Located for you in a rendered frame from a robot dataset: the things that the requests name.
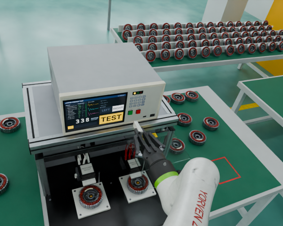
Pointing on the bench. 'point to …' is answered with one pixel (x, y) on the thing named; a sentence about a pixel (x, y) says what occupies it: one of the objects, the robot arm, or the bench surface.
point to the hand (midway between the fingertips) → (138, 128)
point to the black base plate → (56, 215)
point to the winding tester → (105, 80)
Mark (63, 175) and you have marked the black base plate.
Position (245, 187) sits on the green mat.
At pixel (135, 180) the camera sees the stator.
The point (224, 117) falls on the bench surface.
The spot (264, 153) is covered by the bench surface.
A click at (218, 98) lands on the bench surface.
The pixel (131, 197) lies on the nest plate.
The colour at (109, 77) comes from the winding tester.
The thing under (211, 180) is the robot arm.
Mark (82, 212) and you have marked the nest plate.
